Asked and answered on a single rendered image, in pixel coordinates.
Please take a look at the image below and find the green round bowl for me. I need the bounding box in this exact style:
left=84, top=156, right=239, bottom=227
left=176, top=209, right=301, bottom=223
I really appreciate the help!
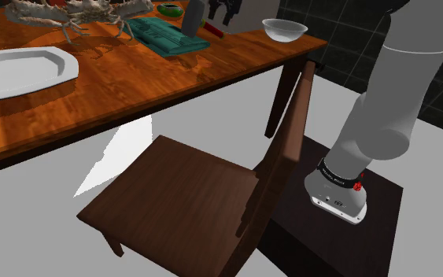
left=156, top=2, right=185, bottom=19

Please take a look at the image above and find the clear glass bowl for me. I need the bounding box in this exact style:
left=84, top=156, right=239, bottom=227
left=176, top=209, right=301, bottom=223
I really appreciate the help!
left=261, top=17, right=309, bottom=43

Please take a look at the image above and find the teal folded case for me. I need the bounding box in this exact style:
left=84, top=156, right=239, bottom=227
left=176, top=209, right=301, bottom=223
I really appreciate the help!
left=123, top=17, right=212, bottom=58

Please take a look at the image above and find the brown wooden table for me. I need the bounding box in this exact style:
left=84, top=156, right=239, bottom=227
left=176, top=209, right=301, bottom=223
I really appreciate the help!
left=0, top=0, right=329, bottom=179

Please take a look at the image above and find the pale crab figure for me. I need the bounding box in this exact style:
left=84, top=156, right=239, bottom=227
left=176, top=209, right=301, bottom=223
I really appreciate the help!
left=3, top=0, right=155, bottom=46

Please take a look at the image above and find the dark brown wooden chair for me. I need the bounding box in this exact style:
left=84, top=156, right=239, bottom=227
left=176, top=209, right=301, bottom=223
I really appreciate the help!
left=76, top=60, right=326, bottom=277

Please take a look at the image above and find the white oval plate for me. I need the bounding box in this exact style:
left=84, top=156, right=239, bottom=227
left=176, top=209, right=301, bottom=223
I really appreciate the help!
left=0, top=46, right=80, bottom=105

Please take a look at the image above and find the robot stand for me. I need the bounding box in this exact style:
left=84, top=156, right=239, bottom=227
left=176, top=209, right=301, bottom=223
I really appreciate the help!
left=257, top=134, right=404, bottom=277

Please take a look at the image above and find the grey mallet with red handle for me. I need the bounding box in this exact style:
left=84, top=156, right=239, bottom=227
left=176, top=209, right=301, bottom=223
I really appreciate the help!
left=181, top=0, right=226, bottom=39

